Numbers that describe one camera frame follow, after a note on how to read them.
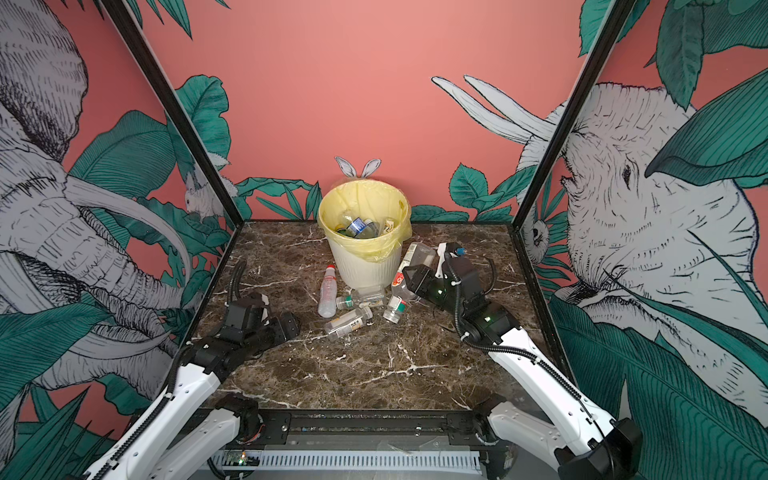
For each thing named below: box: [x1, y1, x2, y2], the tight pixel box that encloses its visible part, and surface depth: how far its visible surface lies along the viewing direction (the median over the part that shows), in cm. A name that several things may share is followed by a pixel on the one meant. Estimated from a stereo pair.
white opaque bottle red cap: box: [318, 264, 338, 318], surface depth 97 cm
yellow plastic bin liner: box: [317, 180, 413, 260], surface depth 93 cm
